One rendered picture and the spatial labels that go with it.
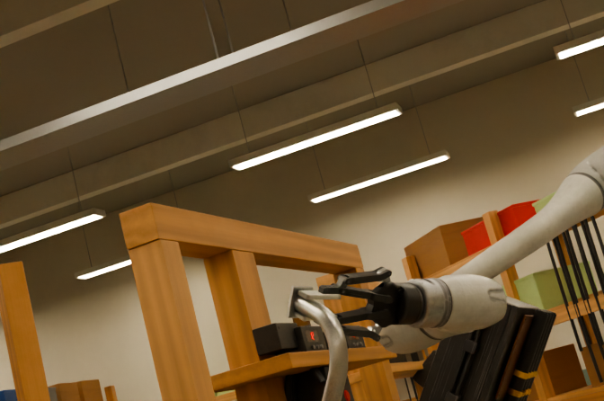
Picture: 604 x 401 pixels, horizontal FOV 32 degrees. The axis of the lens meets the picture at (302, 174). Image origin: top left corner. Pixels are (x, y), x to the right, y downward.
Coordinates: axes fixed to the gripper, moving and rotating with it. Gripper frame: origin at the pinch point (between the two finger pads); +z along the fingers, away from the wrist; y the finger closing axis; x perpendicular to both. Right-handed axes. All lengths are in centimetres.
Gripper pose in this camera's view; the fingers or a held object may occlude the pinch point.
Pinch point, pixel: (317, 305)
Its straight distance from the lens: 181.5
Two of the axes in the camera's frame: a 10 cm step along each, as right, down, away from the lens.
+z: -8.4, -0.5, -5.4
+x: 5.2, 2.1, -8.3
